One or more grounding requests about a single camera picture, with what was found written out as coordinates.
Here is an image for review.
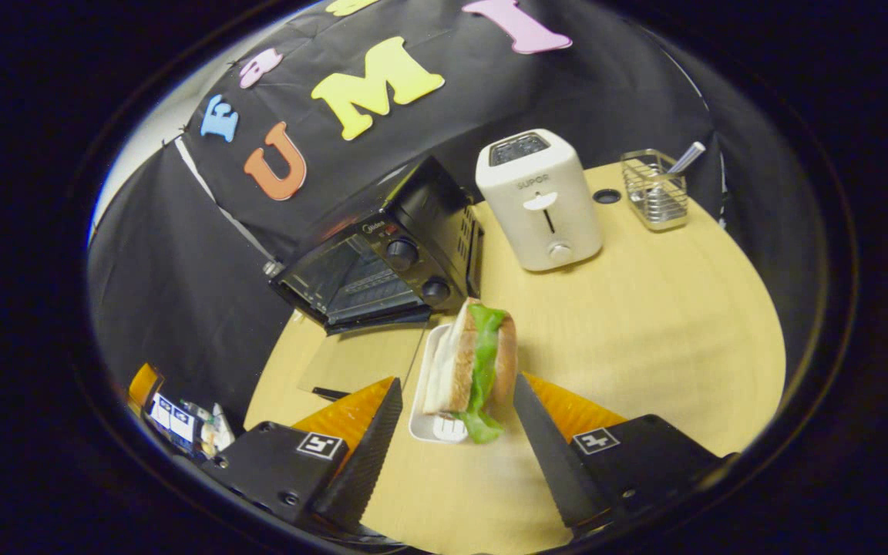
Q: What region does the metal spoon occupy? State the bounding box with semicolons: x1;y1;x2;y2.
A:
668;141;707;175

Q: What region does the lettuce sandwich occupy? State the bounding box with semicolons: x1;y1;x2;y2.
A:
421;298;520;445

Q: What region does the black backdrop cloth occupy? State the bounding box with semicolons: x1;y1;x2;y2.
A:
88;0;730;432

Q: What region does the black electric oven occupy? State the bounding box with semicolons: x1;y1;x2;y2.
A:
269;156;485;402

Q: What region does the wire mesh utensil holder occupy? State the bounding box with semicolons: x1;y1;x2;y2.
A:
621;149;689;231

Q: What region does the white rectangular tray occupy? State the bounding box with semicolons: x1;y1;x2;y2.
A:
409;324;469;445

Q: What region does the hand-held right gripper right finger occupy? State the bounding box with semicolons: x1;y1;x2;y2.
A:
512;373;726;540

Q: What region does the white toaster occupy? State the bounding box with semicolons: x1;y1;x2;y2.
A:
476;129;604;272

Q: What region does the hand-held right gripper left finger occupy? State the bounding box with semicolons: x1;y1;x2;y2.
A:
205;376;404;535

